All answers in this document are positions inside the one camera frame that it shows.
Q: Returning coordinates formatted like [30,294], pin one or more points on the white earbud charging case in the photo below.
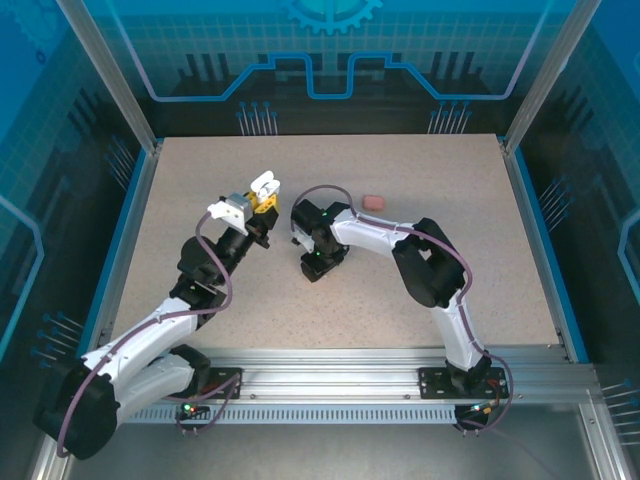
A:
[265,177]

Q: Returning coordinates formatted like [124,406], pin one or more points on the pink eraser piece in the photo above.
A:
[373,202]

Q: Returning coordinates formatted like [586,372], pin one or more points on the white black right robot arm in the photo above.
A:
[370,240]

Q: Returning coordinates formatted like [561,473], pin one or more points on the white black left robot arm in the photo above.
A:
[150,330]

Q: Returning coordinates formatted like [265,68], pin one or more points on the blue table edge strip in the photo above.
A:
[550,250]
[114,250]

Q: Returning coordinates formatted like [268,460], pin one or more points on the small LED connector board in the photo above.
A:
[190,409]
[477,410]

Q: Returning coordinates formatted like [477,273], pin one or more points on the grey sheet metal panel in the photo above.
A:
[325,455]

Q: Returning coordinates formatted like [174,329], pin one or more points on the aluminium table edge rail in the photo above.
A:
[127,250]
[537,250]

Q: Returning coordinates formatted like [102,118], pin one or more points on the wide aluminium frame beam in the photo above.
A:
[325,372]

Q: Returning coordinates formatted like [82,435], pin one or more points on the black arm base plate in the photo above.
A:
[225,375]
[430,382]

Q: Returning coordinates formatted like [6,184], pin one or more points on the aluminium frame post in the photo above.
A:
[113,75]
[548,75]

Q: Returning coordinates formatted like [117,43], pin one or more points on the aluminium frame rail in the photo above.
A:
[50,472]
[602,440]

